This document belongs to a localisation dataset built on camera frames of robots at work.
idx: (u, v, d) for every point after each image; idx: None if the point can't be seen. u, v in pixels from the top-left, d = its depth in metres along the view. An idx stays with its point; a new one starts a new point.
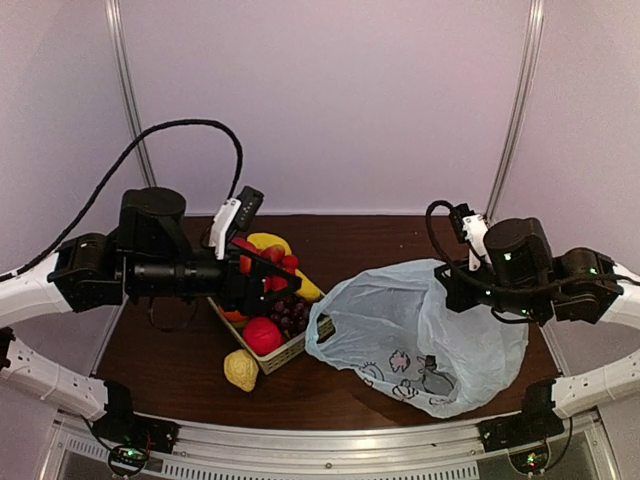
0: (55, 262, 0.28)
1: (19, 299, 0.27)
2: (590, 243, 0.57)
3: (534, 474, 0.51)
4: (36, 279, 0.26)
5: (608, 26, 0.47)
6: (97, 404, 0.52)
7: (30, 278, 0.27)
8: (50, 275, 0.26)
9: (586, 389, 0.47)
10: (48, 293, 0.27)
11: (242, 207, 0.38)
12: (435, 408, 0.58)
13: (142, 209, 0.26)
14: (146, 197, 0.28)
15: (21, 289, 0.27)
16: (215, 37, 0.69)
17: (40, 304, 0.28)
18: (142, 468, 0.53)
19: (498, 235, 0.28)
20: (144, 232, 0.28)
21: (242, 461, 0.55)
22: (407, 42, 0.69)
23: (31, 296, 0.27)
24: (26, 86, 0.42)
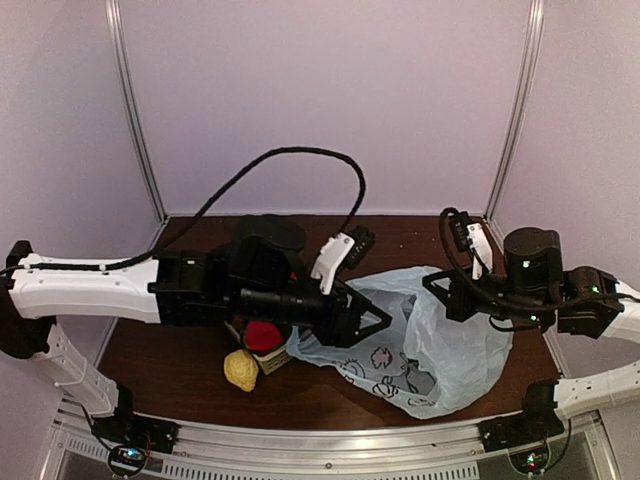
0: (150, 271, 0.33)
1: (104, 294, 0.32)
2: (590, 242, 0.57)
3: (535, 474, 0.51)
4: (134, 286, 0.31)
5: (608, 25, 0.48)
6: (109, 407, 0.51)
7: (126, 281, 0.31)
8: (151, 285, 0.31)
9: (591, 392, 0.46)
10: (137, 299, 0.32)
11: (356, 245, 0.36)
12: (413, 408, 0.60)
13: (264, 237, 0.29)
14: (268, 226, 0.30)
15: (117, 289, 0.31)
16: (216, 37, 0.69)
17: (125, 303, 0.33)
18: (142, 468, 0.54)
19: (517, 241, 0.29)
20: (260, 257, 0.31)
21: (242, 461, 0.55)
22: (408, 42, 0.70)
23: (127, 299, 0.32)
24: (27, 86, 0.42)
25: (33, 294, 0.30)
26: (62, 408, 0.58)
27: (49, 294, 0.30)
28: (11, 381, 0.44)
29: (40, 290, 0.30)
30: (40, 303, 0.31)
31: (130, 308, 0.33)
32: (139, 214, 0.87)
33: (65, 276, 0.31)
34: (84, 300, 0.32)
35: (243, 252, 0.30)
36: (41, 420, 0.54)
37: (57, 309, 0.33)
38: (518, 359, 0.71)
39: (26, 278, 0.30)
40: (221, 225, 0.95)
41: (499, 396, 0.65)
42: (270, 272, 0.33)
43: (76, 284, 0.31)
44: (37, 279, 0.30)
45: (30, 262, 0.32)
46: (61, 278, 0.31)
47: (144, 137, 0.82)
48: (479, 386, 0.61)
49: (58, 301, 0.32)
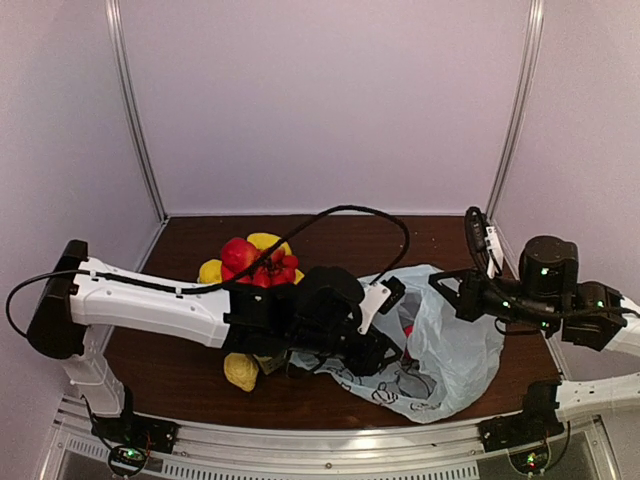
0: (223, 302, 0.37)
1: (175, 316, 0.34)
2: (590, 242, 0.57)
3: (535, 474, 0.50)
4: (210, 314, 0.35)
5: (609, 25, 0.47)
6: (115, 410, 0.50)
7: (202, 308, 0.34)
8: (230, 317, 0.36)
9: (595, 396, 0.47)
10: (206, 325, 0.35)
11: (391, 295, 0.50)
12: (416, 413, 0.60)
13: (336, 289, 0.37)
14: (338, 277, 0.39)
15: (193, 315, 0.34)
16: (215, 37, 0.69)
17: (194, 329, 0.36)
18: (142, 468, 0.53)
19: (536, 248, 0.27)
20: (324, 305, 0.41)
21: (242, 461, 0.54)
22: (408, 42, 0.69)
23: (199, 327, 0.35)
24: (26, 85, 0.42)
25: (102, 304, 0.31)
26: (62, 408, 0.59)
27: (119, 306, 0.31)
28: (10, 381, 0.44)
29: (113, 302, 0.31)
30: (97, 311, 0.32)
31: (191, 331, 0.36)
32: (139, 215, 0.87)
33: (139, 293, 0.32)
34: (147, 318, 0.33)
35: (315, 297, 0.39)
36: (41, 420, 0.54)
37: (109, 319, 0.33)
38: (517, 359, 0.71)
39: (98, 288, 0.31)
40: (221, 225, 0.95)
41: (498, 396, 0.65)
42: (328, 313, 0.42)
43: (152, 303, 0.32)
44: (110, 291, 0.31)
45: (95, 269, 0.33)
46: (137, 294, 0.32)
47: (144, 137, 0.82)
48: (479, 387, 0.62)
49: (120, 313, 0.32)
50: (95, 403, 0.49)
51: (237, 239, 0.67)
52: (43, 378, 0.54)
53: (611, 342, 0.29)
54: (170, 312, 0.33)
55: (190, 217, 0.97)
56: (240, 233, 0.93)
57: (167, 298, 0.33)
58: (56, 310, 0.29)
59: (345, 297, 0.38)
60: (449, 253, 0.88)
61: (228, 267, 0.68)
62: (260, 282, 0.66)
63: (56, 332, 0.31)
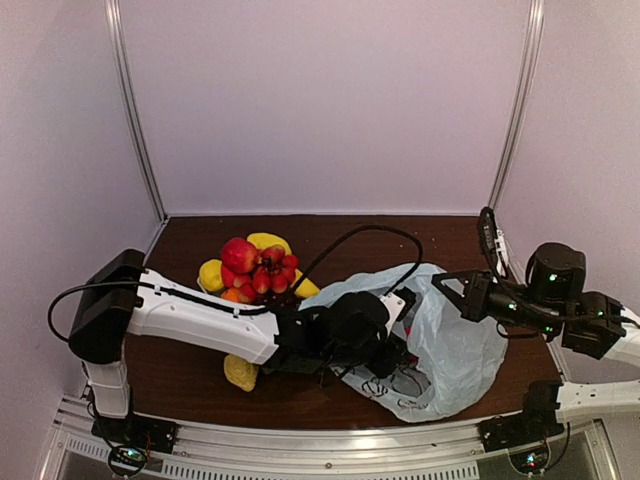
0: (268, 326, 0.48)
1: (230, 334, 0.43)
2: (589, 242, 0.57)
3: (535, 474, 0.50)
4: (261, 334, 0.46)
5: (609, 25, 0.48)
6: (121, 409, 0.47)
7: (253, 329, 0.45)
8: (277, 339, 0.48)
9: (594, 399, 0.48)
10: (255, 343, 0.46)
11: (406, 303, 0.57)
12: (403, 410, 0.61)
13: (365, 314, 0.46)
14: (364, 301, 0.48)
15: (247, 335, 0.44)
16: (216, 37, 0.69)
17: (245, 346, 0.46)
18: (142, 468, 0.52)
19: (545, 254, 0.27)
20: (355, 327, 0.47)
21: (242, 461, 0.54)
22: (408, 42, 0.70)
23: (250, 344, 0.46)
24: (26, 84, 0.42)
25: (169, 319, 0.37)
26: (62, 408, 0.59)
27: (183, 321, 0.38)
28: (10, 380, 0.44)
29: (180, 318, 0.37)
30: (158, 323, 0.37)
31: (238, 346, 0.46)
32: (139, 215, 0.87)
33: (201, 312, 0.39)
34: (203, 333, 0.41)
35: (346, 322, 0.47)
36: (41, 420, 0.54)
37: (164, 330, 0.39)
38: (517, 359, 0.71)
39: (164, 303, 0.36)
40: (221, 225, 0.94)
41: (498, 396, 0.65)
42: (359, 336, 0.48)
43: (214, 321, 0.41)
44: (174, 307, 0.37)
45: (158, 283, 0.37)
46: (201, 313, 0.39)
47: (144, 137, 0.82)
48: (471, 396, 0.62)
49: (181, 327, 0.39)
50: (101, 403, 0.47)
51: (237, 239, 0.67)
52: (44, 378, 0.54)
53: (609, 351, 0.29)
54: (227, 330, 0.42)
55: (191, 217, 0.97)
56: (240, 233, 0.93)
57: (226, 318, 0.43)
58: (115, 319, 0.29)
59: (371, 321, 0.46)
60: (449, 252, 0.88)
61: (229, 267, 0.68)
62: (260, 282, 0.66)
63: (101, 338, 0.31)
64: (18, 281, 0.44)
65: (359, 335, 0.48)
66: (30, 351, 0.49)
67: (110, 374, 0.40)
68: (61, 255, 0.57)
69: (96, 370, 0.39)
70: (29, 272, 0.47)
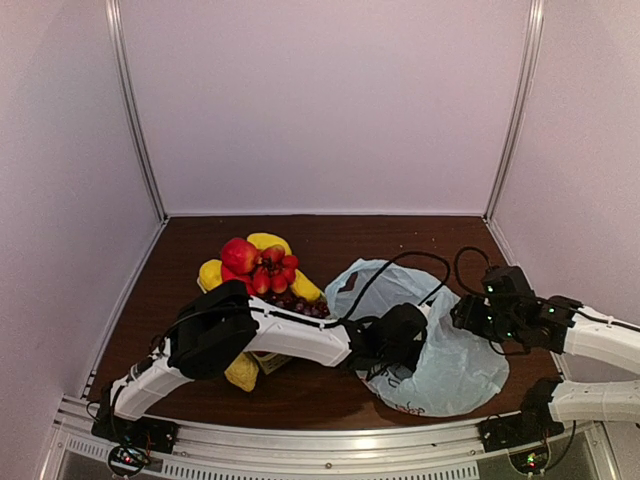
0: (345, 334, 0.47)
1: (316, 344, 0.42)
2: (589, 241, 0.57)
3: (534, 474, 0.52)
4: (343, 343, 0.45)
5: (609, 24, 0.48)
6: (139, 411, 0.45)
7: (337, 339, 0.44)
8: (350, 344, 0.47)
9: (583, 394, 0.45)
10: (335, 350, 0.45)
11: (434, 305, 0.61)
12: (389, 389, 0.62)
13: (413, 320, 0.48)
14: (412, 308, 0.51)
15: (330, 344, 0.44)
16: (216, 37, 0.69)
17: (323, 354, 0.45)
18: (142, 468, 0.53)
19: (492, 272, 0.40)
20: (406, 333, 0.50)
21: (242, 461, 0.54)
22: (407, 43, 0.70)
23: (331, 352, 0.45)
24: (26, 83, 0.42)
25: (273, 336, 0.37)
26: (62, 408, 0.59)
27: (284, 338, 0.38)
28: (11, 379, 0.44)
29: (284, 335, 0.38)
30: (259, 340, 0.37)
31: (320, 354, 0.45)
32: (140, 215, 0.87)
33: (295, 328, 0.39)
34: (293, 345, 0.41)
35: (397, 323, 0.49)
36: (42, 421, 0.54)
37: (261, 345, 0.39)
38: (517, 358, 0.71)
39: (272, 324, 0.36)
40: (221, 225, 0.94)
41: (499, 397, 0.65)
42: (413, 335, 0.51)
43: (306, 335, 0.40)
44: (279, 326, 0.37)
45: (264, 304, 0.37)
46: (297, 328, 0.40)
47: (144, 137, 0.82)
48: (447, 407, 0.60)
49: (279, 342, 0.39)
50: (124, 407, 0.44)
51: (237, 239, 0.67)
52: (44, 378, 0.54)
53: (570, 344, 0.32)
54: (314, 341, 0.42)
55: (191, 216, 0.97)
56: (240, 233, 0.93)
57: (314, 330, 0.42)
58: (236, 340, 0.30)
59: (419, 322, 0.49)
60: (448, 253, 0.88)
61: (229, 267, 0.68)
62: (260, 282, 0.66)
63: (218, 357, 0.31)
64: (19, 280, 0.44)
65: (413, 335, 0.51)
66: (30, 351, 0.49)
67: (170, 380, 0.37)
68: (62, 255, 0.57)
69: (148, 378, 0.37)
70: (27, 271, 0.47)
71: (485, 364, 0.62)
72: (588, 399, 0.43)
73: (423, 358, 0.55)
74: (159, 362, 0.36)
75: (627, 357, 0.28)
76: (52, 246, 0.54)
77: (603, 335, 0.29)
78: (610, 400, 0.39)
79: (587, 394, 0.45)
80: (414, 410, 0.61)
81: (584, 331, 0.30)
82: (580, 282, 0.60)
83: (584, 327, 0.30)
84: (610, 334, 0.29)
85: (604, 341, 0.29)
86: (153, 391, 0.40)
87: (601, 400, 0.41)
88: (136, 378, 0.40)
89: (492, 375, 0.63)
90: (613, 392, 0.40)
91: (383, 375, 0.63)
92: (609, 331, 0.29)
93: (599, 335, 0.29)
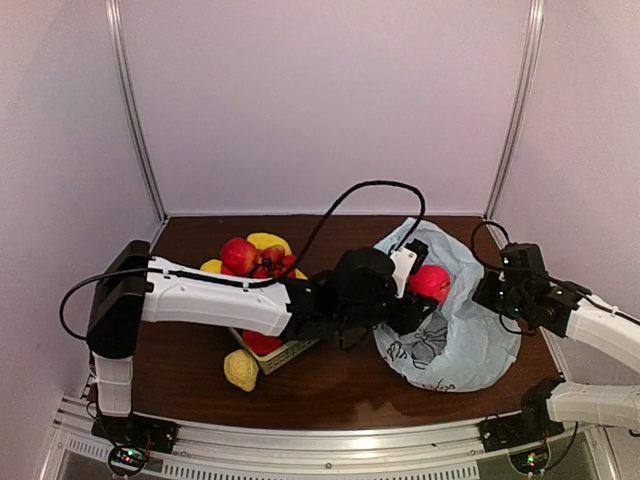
0: (278, 295, 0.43)
1: (245, 310, 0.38)
2: (589, 240, 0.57)
3: (534, 474, 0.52)
4: (273, 304, 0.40)
5: (609, 23, 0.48)
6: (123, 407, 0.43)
7: (266, 300, 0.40)
8: (288, 306, 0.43)
9: (583, 392, 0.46)
10: (269, 314, 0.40)
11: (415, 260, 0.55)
12: (416, 372, 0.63)
13: (368, 268, 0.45)
14: (369, 257, 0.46)
15: (259, 307, 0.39)
16: (216, 38, 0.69)
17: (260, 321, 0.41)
18: (142, 468, 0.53)
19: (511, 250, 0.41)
20: (363, 284, 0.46)
21: (242, 461, 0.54)
22: (407, 44, 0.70)
23: (269, 317, 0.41)
24: (26, 84, 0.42)
25: (183, 301, 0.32)
26: (62, 408, 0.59)
27: (201, 303, 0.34)
28: (11, 379, 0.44)
29: (196, 299, 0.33)
30: (171, 309, 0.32)
31: (255, 322, 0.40)
32: (140, 215, 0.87)
33: (214, 290, 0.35)
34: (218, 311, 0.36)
35: (349, 277, 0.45)
36: (41, 421, 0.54)
37: (179, 315, 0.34)
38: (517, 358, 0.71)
39: (175, 285, 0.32)
40: (221, 225, 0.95)
41: (499, 397, 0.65)
42: (369, 290, 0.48)
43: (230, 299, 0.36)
44: (184, 288, 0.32)
45: (166, 267, 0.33)
46: (212, 290, 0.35)
47: (144, 137, 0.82)
48: (478, 381, 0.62)
49: (196, 309, 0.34)
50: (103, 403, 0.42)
51: (238, 239, 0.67)
52: (44, 378, 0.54)
53: (571, 326, 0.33)
54: (239, 305, 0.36)
55: (191, 216, 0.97)
56: (240, 233, 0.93)
57: (239, 292, 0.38)
58: (129, 307, 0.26)
59: (376, 273, 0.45)
60: None
61: (229, 267, 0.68)
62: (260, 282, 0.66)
63: (118, 329, 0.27)
64: (19, 281, 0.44)
65: (370, 289, 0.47)
66: (30, 351, 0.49)
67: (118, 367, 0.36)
68: (61, 255, 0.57)
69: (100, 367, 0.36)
70: (26, 271, 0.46)
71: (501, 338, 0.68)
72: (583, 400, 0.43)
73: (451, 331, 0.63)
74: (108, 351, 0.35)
75: (622, 347, 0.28)
76: (53, 246, 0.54)
77: (603, 322, 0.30)
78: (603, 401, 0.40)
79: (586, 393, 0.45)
80: (443, 387, 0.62)
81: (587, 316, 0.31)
82: (579, 282, 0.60)
83: (587, 314, 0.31)
84: (609, 322, 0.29)
85: (602, 327, 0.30)
86: (114, 384, 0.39)
87: (595, 401, 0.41)
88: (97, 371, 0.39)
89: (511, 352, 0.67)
90: (608, 395, 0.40)
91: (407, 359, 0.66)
92: (609, 319, 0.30)
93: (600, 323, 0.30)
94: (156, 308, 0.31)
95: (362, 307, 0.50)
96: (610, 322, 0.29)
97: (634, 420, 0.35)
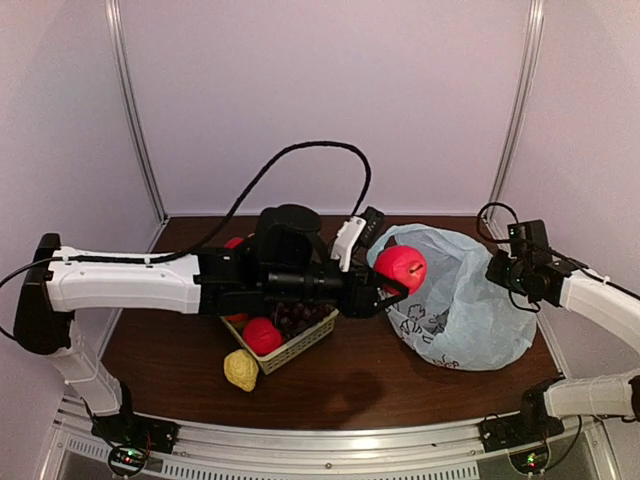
0: (196, 266, 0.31)
1: (148, 287, 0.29)
2: (589, 240, 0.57)
3: (535, 474, 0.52)
4: (181, 278, 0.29)
5: (609, 25, 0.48)
6: (114, 404, 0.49)
7: (174, 274, 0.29)
8: (199, 276, 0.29)
9: (574, 386, 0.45)
10: (176, 288, 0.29)
11: (368, 223, 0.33)
12: (425, 346, 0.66)
13: (286, 224, 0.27)
14: (287, 210, 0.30)
15: (162, 283, 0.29)
16: (216, 37, 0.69)
17: (174, 298, 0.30)
18: (142, 468, 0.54)
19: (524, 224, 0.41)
20: (285, 243, 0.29)
21: (243, 461, 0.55)
22: (407, 44, 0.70)
23: (181, 294, 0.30)
24: (26, 84, 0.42)
25: (75, 288, 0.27)
26: (62, 408, 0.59)
27: (98, 286, 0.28)
28: (10, 380, 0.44)
29: (88, 283, 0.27)
30: (74, 297, 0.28)
31: (168, 299, 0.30)
32: (140, 215, 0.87)
33: (110, 268, 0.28)
34: (127, 294, 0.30)
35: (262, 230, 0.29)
36: (41, 421, 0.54)
37: (92, 304, 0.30)
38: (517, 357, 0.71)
39: (68, 271, 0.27)
40: (221, 225, 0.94)
41: (499, 397, 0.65)
42: (295, 251, 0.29)
43: (127, 276, 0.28)
44: (82, 272, 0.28)
45: (67, 254, 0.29)
46: (106, 269, 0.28)
47: (144, 137, 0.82)
48: (483, 360, 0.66)
49: (99, 294, 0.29)
50: (93, 401, 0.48)
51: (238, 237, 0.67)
52: (43, 377, 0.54)
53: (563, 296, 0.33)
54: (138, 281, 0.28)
55: (191, 216, 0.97)
56: (240, 233, 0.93)
57: (140, 267, 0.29)
58: (27, 299, 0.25)
59: (297, 230, 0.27)
60: None
61: None
62: None
63: (36, 322, 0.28)
64: (20, 281, 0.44)
65: (295, 249, 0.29)
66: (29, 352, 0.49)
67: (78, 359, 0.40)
68: None
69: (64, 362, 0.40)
70: (24, 270, 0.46)
71: (513, 321, 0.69)
72: (578, 392, 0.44)
73: (455, 315, 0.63)
74: (75, 346, 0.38)
75: (615, 314, 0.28)
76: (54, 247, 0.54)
77: (595, 289, 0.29)
78: (593, 388, 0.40)
79: (577, 386, 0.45)
80: (448, 364, 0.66)
81: (580, 283, 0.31)
82: None
83: (584, 283, 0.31)
84: (602, 290, 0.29)
85: (593, 295, 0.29)
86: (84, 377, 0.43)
87: (588, 392, 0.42)
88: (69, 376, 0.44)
89: (520, 330, 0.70)
90: (600, 382, 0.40)
91: (417, 334, 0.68)
92: (603, 287, 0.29)
93: (593, 290, 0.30)
94: (62, 298, 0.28)
95: (293, 281, 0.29)
96: (605, 290, 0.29)
97: (623, 402, 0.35)
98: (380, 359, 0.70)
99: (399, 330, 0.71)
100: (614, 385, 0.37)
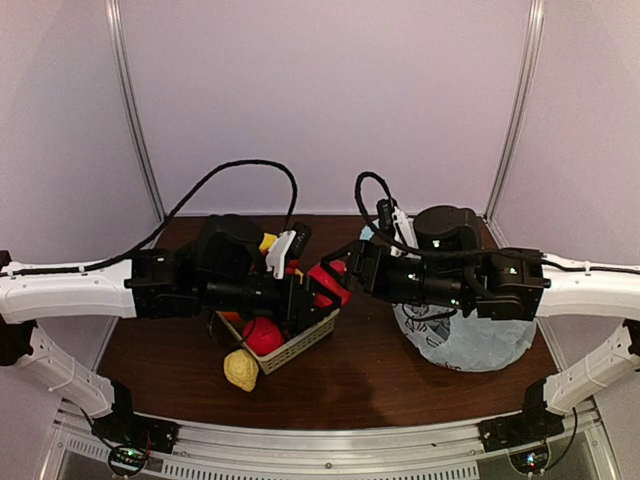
0: (129, 267, 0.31)
1: (84, 294, 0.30)
2: (589, 239, 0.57)
3: (534, 474, 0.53)
4: (113, 283, 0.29)
5: (609, 26, 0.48)
6: (105, 403, 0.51)
7: (106, 280, 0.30)
8: (128, 281, 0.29)
9: (571, 382, 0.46)
10: (110, 295, 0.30)
11: (297, 235, 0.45)
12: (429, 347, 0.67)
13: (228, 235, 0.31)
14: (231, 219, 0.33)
15: (96, 289, 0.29)
16: (215, 37, 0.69)
17: (111, 303, 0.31)
18: (141, 468, 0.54)
19: (431, 220, 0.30)
20: (228, 250, 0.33)
21: (242, 461, 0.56)
22: (407, 45, 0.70)
23: (117, 299, 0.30)
24: (26, 86, 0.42)
25: (18, 301, 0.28)
26: (62, 408, 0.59)
27: (42, 297, 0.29)
28: (8, 381, 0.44)
29: (30, 295, 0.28)
30: (23, 308, 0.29)
31: (105, 304, 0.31)
32: (140, 215, 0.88)
33: (48, 280, 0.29)
34: (69, 302, 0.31)
35: (204, 237, 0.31)
36: (41, 421, 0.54)
37: (42, 312, 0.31)
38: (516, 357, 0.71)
39: (7, 285, 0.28)
40: None
41: (498, 396, 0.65)
42: (236, 267, 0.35)
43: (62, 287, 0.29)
44: (25, 285, 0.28)
45: (12, 267, 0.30)
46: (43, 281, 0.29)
47: (144, 137, 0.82)
48: (485, 364, 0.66)
49: (43, 304, 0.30)
50: (88, 403, 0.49)
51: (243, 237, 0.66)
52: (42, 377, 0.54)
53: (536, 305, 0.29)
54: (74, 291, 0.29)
55: (192, 216, 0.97)
56: None
57: (75, 276, 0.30)
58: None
59: (239, 241, 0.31)
60: None
61: None
62: None
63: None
64: None
65: (237, 266, 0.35)
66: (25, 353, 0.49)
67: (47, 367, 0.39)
68: (60, 255, 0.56)
69: (35, 370, 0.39)
70: None
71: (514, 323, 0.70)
72: (578, 384, 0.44)
73: None
74: (43, 352, 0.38)
75: (615, 300, 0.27)
76: (54, 248, 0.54)
77: (583, 288, 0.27)
78: (594, 374, 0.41)
79: (575, 379, 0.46)
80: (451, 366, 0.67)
81: (563, 288, 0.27)
82: None
83: (576, 282, 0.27)
84: (589, 285, 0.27)
85: (586, 294, 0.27)
86: (67, 378, 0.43)
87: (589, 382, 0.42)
88: (54, 384, 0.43)
89: (522, 332, 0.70)
90: (595, 360, 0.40)
91: (422, 334, 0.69)
92: (585, 282, 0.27)
93: (582, 289, 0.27)
94: (11, 310, 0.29)
95: (229, 290, 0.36)
96: (597, 287, 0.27)
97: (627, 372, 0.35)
98: (380, 359, 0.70)
99: (405, 329, 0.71)
100: (629, 355, 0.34)
